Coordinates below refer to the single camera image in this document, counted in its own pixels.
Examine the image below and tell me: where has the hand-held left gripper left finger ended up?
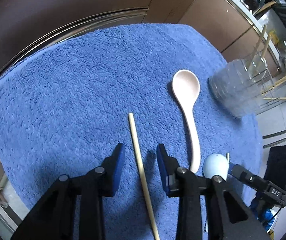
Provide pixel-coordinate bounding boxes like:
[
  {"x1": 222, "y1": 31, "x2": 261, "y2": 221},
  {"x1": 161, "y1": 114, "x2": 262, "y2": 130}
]
[{"x1": 9, "y1": 143, "x2": 126, "y2": 240}]

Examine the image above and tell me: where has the clear utensil holder wire rack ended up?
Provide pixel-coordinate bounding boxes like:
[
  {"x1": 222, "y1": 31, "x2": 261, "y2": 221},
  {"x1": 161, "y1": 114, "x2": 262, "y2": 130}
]
[{"x1": 208, "y1": 52, "x2": 276, "y2": 118}]

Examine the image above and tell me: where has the metal sink faucet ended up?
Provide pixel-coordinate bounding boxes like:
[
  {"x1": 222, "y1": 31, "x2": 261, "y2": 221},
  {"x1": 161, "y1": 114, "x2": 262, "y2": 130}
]
[{"x1": 243, "y1": 0, "x2": 266, "y2": 12}]

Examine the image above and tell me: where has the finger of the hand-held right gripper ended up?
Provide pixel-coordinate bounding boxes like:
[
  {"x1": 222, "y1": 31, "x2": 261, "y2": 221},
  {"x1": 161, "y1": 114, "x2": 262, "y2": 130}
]
[{"x1": 231, "y1": 164, "x2": 269, "y2": 196}]

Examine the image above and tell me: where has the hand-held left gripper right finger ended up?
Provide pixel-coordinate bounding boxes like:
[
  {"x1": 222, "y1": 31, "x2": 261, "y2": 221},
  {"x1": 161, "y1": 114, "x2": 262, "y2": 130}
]
[{"x1": 156, "y1": 144, "x2": 271, "y2": 240}]

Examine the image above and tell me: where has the blue fluffy towel mat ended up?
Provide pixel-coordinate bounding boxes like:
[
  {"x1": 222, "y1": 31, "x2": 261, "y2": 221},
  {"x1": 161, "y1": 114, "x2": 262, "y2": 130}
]
[{"x1": 0, "y1": 24, "x2": 263, "y2": 240}]

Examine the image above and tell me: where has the beige plastic spoon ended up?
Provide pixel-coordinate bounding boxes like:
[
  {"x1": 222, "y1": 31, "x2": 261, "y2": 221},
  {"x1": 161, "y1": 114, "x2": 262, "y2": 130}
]
[{"x1": 171, "y1": 69, "x2": 201, "y2": 174}]

